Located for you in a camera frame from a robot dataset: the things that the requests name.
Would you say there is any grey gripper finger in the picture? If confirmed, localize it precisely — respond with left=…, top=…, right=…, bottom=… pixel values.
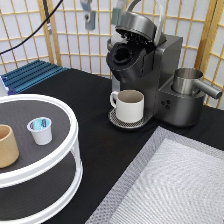
left=80, top=0, right=96, bottom=30
left=111, top=0, right=127, bottom=25

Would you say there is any grey coffee machine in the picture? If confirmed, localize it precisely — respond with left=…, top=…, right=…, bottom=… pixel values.
left=106, top=0, right=205, bottom=130

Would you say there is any white coffee pod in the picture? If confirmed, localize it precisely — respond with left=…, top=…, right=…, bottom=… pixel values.
left=27, top=117, right=52, bottom=145

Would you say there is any wooden shoji screen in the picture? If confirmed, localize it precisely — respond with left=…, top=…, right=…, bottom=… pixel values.
left=0, top=0, right=224, bottom=110

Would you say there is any white ceramic mug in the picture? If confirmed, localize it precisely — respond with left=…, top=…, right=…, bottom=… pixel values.
left=110, top=90, right=144, bottom=123

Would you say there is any steel milk frother jug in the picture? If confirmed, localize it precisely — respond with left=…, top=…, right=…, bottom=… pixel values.
left=172, top=68, right=222, bottom=99

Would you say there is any white two-tier round shelf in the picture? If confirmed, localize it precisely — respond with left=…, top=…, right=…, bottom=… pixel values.
left=0, top=94, right=83, bottom=224

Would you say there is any tan wooden cup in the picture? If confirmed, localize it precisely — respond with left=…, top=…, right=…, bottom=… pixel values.
left=0, top=125, right=19, bottom=168

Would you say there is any grey woven placemat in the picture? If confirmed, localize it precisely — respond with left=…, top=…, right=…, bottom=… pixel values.
left=85, top=125, right=224, bottom=224

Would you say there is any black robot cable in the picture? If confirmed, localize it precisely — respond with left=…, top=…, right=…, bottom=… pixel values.
left=0, top=0, right=64, bottom=56

